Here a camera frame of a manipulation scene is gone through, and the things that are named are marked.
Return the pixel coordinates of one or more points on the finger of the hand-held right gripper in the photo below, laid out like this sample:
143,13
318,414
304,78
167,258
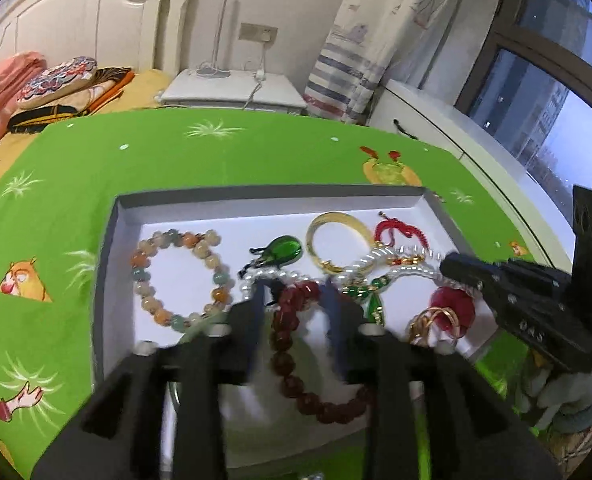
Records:
468,269
526,302

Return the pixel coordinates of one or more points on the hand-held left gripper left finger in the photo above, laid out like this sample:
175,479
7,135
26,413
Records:
256,320

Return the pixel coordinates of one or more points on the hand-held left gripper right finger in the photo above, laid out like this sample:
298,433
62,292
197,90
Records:
333,320

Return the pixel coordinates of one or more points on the red gem pendant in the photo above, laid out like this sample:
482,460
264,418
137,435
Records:
446,300

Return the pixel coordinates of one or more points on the white pearl strand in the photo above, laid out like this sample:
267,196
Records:
416,270

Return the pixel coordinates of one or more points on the pale green jade bangle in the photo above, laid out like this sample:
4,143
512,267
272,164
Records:
201,327

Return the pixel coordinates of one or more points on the grey jewelry tray white inside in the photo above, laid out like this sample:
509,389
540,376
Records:
201,215

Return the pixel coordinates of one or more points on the gold hoop jewelry piece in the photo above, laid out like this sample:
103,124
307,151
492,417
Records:
421,327

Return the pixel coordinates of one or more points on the person's right hand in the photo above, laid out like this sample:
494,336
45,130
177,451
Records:
556,390

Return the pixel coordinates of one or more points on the green gold pendant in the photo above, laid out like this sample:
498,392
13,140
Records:
373,305

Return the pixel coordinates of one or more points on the green gem pendant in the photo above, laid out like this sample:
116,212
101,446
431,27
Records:
286,250

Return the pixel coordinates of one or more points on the gold bangle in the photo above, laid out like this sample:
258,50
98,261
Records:
358,227

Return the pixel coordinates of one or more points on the white cabinet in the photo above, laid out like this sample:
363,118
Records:
441,120

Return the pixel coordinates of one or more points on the window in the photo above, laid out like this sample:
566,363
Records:
551,85

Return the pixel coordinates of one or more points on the green cartoon print tablecloth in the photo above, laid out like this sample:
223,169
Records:
101,160

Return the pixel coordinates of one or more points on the white nightstand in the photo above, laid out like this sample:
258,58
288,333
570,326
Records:
226,90

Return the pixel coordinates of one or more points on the striped printed curtain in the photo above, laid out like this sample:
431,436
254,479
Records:
376,35

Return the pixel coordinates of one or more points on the orange and brown folded blanket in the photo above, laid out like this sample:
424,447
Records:
101,90

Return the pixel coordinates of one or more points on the white desk lamp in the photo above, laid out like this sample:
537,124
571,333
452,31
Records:
221,25

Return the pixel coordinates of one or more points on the patterned pillow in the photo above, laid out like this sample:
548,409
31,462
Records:
56,80

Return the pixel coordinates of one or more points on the folded pink blanket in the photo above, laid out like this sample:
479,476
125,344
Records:
1,90

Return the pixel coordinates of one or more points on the white bed headboard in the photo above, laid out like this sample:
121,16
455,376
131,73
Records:
76,10

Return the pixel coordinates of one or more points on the wall socket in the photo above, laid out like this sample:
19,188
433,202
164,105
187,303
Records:
258,32

